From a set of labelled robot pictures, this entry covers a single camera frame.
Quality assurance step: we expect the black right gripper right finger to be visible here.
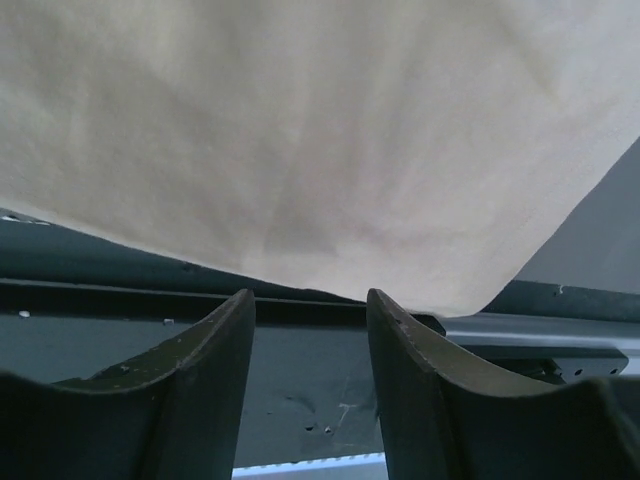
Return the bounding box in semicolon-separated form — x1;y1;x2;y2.
366;287;566;480

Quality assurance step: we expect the grey slotted cable duct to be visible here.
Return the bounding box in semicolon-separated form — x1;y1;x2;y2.
232;453;388;480

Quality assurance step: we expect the beige t shirt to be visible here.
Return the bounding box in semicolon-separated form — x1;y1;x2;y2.
1;1;639;317

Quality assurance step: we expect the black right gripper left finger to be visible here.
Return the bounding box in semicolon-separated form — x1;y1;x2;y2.
52;287;257;480

